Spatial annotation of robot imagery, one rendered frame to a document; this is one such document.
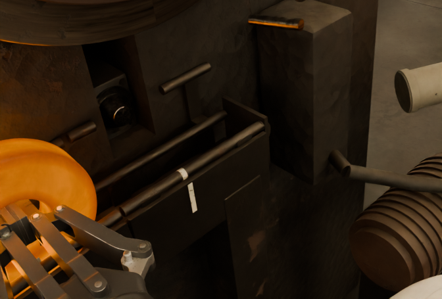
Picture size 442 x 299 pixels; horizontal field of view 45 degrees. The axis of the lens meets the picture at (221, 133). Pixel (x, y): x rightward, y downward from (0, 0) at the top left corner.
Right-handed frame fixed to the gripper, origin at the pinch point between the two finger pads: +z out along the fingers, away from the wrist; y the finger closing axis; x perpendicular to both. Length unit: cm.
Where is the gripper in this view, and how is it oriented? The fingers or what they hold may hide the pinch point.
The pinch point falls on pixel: (6, 211)
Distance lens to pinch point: 49.8
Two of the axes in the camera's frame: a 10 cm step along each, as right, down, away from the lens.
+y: 7.4, -4.6, 4.9
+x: -0.7, -7.9, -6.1
